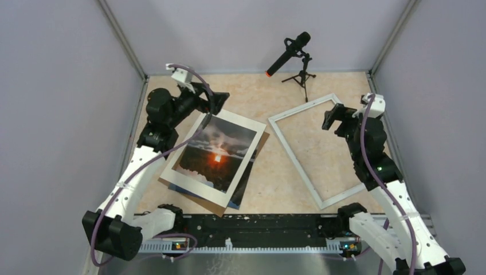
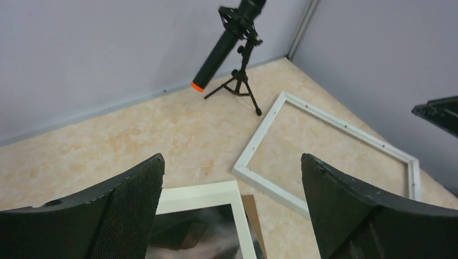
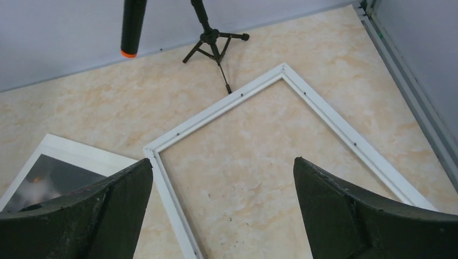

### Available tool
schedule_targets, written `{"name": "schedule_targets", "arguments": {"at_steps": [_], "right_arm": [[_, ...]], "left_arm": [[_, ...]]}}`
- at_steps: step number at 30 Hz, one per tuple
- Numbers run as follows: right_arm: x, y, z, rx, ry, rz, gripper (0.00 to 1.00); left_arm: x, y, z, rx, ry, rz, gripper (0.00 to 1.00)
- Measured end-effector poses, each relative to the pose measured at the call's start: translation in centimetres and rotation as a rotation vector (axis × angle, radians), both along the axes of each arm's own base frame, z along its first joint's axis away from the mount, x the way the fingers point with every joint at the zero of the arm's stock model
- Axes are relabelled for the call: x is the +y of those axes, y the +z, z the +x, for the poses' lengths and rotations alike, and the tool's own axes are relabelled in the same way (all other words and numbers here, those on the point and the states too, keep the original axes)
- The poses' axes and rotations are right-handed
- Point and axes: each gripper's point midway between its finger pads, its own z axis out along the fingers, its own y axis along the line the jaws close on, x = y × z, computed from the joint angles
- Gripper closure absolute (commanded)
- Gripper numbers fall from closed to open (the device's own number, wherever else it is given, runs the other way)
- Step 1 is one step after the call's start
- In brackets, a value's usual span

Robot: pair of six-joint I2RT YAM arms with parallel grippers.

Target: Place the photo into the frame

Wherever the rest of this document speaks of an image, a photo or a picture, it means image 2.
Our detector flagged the white picture frame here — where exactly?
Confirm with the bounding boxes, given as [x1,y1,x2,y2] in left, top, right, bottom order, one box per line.
[232,91,423,219]

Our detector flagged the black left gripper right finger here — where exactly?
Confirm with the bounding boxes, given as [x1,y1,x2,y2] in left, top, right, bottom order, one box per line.
[301,153,457,258]

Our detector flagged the white photo mat board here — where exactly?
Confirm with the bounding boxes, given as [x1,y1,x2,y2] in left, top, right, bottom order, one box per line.
[156,181,257,258]

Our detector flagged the black shotgun microphone orange tip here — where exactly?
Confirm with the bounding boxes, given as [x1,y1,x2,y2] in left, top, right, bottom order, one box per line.
[191,1,266,92]

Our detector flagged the black mini tripod stand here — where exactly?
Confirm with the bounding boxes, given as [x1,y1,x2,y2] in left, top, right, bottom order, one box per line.
[204,39,263,116]

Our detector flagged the sunset landscape photo print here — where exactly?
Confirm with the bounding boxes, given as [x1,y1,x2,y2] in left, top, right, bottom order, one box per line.
[145,204,243,259]

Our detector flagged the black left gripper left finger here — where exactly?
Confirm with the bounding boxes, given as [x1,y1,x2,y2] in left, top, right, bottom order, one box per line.
[1,153,165,258]

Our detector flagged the brown cardboard backing board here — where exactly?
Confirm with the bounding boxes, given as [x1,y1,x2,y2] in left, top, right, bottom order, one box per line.
[241,195,267,259]

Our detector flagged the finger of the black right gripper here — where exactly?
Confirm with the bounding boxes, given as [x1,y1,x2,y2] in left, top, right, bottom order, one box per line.
[412,96,457,138]

